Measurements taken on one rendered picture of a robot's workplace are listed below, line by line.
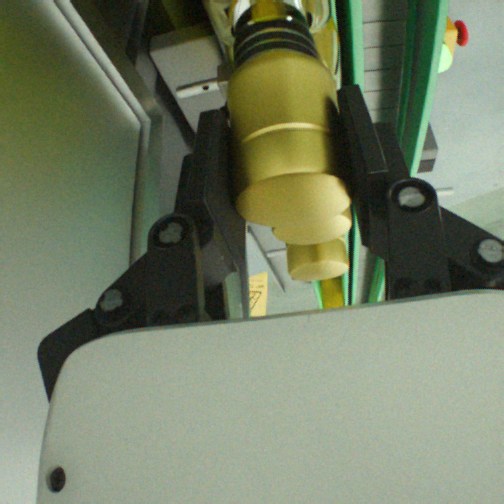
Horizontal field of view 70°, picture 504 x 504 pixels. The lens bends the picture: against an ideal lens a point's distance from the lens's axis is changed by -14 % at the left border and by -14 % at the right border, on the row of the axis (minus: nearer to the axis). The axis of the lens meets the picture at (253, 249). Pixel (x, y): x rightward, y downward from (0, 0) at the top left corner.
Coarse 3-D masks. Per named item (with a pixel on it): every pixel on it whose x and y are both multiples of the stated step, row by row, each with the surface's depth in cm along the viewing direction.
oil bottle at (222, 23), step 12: (204, 0) 14; (216, 0) 14; (228, 0) 14; (312, 0) 14; (324, 0) 14; (216, 12) 15; (228, 12) 14; (312, 12) 15; (324, 12) 15; (216, 24) 15; (228, 24) 15; (312, 24) 15; (324, 24) 16; (228, 36) 16
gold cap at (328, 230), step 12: (336, 216) 16; (348, 216) 16; (276, 228) 17; (288, 228) 17; (300, 228) 17; (312, 228) 17; (324, 228) 17; (336, 228) 17; (348, 228) 17; (288, 240) 18; (300, 240) 18; (312, 240) 18; (324, 240) 18
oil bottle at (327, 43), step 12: (324, 36) 18; (336, 36) 18; (228, 48) 19; (324, 48) 18; (336, 48) 18; (324, 60) 18; (336, 60) 18; (336, 72) 19; (336, 84) 19; (336, 96) 20
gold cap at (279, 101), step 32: (256, 64) 11; (288, 64) 11; (320, 64) 12; (256, 96) 11; (288, 96) 11; (320, 96) 11; (256, 128) 11; (288, 128) 10; (320, 128) 11; (256, 160) 10; (288, 160) 10; (320, 160) 10; (256, 192) 11; (288, 192) 11; (320, 192) 11; (352, 192) 11; (288, 224) 13
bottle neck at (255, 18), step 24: (240, 0) 14; (264, 0) 13; (288, 0) 13; (240, 24) 13; (264, 24) 12; (288, 24) 12; (240, 48) 13; (264, 48) 12; (288, 48) 12; (312, 48) 13
